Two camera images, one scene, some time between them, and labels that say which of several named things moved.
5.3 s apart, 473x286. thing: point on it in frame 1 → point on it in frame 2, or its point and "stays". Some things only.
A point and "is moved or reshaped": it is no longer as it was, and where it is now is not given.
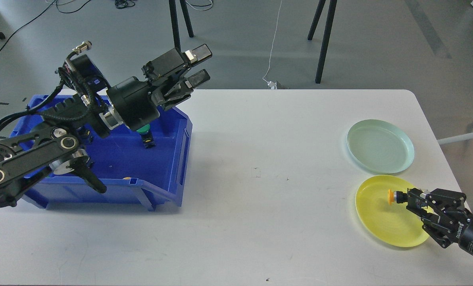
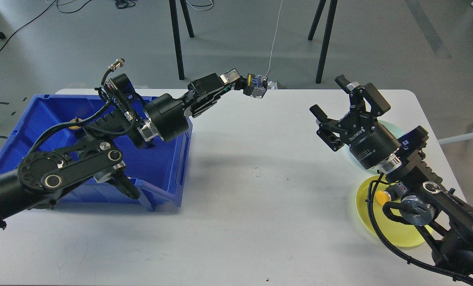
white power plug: x=272 y=85 stays
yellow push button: x=390 y=196 is moved or reshaped
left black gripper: x=131 y=99 → x=166 y=113
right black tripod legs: x=328 y=28 stays
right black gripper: x=456 y=224 → x=369 y=141
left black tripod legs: x=174 y=22 stays
